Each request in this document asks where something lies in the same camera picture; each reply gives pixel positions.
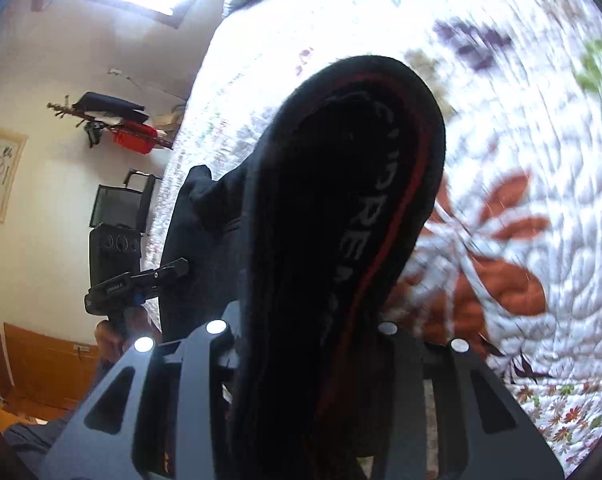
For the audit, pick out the wall poster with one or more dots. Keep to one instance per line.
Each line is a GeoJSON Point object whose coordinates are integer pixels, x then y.
{"type": "Point", "coordinates": [1, 175]}

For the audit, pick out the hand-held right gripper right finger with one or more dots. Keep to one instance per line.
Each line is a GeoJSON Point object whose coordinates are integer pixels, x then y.
{"type": "Point", "coordinates": [406, 355]}

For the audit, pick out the person's dark clothing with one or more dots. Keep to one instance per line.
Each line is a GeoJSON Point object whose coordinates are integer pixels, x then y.
{"type": "Point", "coordinates": [33, 442]}

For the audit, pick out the black mesh chair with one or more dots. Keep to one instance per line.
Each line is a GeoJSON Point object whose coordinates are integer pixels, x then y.
{"type": "Point", "coordinates": [118, 202]}

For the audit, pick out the floral quilt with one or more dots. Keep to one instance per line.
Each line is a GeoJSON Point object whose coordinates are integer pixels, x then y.
{"type": "Point", "coordinates": [506, 160]}

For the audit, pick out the black pants with red stripe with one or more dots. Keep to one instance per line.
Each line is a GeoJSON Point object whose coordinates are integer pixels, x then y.
{"type": "Point", "coordinates": [321, 185]}

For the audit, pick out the red box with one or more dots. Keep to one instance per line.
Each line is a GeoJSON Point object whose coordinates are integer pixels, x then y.
{"type": "Point", "coordinates": [133, 140]}

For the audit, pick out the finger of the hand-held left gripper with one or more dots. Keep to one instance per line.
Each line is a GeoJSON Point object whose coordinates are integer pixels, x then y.
{"type": "Point", "coordinates": [146, 276]}

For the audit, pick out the person's left hand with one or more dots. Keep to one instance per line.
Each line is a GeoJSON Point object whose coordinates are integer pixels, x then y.
{"type": "Point", "coordinates": [107, 335]}

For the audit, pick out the wooden cabinet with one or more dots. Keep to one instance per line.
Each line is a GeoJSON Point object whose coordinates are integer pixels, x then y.
{"type": "Point", "coordinates": [46, 367]}

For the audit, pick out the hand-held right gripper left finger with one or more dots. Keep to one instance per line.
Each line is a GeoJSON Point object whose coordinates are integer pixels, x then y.
{"type": "Point", "coordinates": [208, 355]}

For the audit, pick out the black bag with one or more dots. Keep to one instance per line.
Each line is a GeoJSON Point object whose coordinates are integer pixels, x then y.
{"type": "Point", "coordinates": [108, 103]}

